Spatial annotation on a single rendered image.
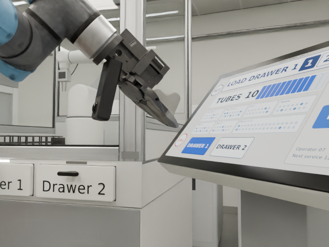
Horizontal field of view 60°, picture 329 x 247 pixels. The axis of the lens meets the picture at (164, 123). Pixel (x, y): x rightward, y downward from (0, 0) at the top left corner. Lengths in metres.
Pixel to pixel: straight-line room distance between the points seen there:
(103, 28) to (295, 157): 0.37
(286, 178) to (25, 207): 0.94
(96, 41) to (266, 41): 3.75
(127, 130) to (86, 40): 0.46
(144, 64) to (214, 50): 3.70
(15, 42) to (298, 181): 0.41
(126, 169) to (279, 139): 0.58
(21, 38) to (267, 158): 0.39
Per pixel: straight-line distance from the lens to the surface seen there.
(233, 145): 0.53
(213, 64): 4.18
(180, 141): 0.69
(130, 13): 1.01
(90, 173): 0.97
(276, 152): 0.45
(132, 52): 0.56
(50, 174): 1.06
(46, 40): 0.54
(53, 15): 0.54
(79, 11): 0.54
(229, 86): 0.73
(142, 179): 0.93
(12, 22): 0.42
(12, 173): 1.16
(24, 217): 1.17
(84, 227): 1.04
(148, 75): 0.56
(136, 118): 0.93
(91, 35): 0.53
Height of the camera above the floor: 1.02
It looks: 3 degrees up
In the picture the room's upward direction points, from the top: straight up
